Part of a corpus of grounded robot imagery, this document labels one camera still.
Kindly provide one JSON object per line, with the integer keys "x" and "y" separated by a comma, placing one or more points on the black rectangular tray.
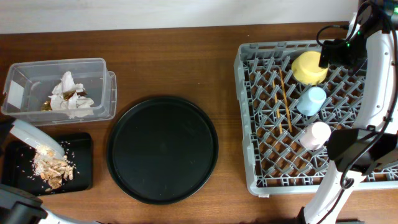
{"x": 81, "y": 143}

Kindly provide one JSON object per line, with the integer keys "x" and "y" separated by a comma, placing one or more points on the pink cup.
{"x": 315, "y": 135}

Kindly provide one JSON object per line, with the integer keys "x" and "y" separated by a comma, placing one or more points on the peanut shells and rice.
{"x": 45, "y": 174}

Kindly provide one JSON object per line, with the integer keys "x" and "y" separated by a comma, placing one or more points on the white napkin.
{"x": 76, "y": 106}

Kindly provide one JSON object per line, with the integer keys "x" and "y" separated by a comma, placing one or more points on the blue cup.
{"x": 311, "y": 101}

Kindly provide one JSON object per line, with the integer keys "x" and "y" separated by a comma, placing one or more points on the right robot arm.
{"x": 371, "y": 143}

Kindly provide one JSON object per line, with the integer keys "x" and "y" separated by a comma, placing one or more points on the yellow bowl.
{"x": 306, "y": 68}

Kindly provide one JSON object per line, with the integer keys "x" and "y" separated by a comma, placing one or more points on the gold foil wrapper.
{"x": 48, "y": 104}

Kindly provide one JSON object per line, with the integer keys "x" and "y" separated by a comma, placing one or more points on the grey dishwasher rack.
{"x": 277, "y": 163}

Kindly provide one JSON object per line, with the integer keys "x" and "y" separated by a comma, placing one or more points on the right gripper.
{"x": 336, "y": 46}

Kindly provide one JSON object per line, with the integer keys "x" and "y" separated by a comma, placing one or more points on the grey plate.
{"x": 40, "y": 141}

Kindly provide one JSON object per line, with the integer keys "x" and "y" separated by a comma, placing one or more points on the round black serving tray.
{"x": 162, "y": 150}

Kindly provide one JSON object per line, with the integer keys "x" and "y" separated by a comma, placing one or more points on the clear plastic bin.
{"x": 29, "y": 85}

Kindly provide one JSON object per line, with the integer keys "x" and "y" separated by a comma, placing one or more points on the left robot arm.
{"x": 18, "y": 206}

